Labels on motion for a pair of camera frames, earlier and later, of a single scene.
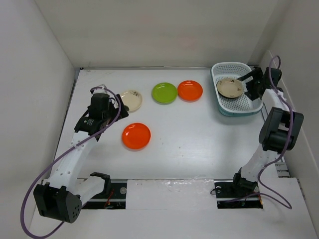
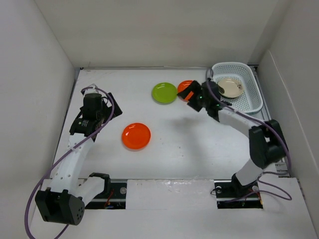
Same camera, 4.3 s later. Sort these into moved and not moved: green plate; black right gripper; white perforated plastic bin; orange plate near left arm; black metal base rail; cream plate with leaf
Moved: black right gripper; cream plate with leaf
Not moved: orange plate near left arm; black metal base rail; green plate; white perforated plastic bin
